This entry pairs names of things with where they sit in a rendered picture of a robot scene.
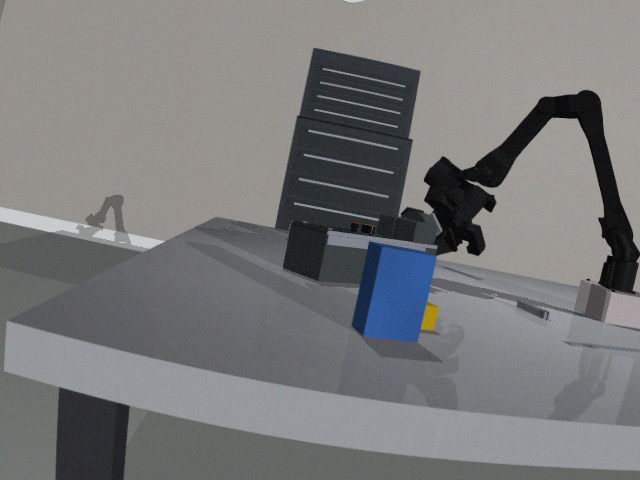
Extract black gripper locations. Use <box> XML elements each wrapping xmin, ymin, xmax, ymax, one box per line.
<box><xmin>433</xmin><ymin>199</ymin><xmax>485</xmax><ymax>256</ymax></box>

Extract blue block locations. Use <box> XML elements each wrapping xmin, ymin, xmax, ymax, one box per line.
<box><xmin>352</xmin><ymin>241</ymin><xmax>437</xmax><ymax>342</ymax></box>

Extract yellow cube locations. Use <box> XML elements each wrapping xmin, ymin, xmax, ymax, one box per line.
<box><xmin>420</xmin><ymin>302</ymin><xmax>439</xmax><ymax>330</ymax></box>

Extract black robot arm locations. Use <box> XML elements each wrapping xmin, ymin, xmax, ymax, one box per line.
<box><xmin>424</xmin><ymin>90</ymin><xmax>640</xmax><ymax>294</ymax></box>

